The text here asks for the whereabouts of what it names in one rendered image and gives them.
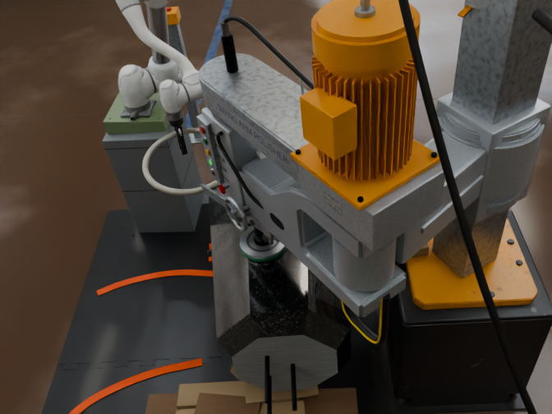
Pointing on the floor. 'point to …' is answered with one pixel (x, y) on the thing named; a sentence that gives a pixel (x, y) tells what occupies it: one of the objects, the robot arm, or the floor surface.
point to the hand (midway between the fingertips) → (182, 146)
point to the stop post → (186, 57)
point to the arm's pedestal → (118, 158)
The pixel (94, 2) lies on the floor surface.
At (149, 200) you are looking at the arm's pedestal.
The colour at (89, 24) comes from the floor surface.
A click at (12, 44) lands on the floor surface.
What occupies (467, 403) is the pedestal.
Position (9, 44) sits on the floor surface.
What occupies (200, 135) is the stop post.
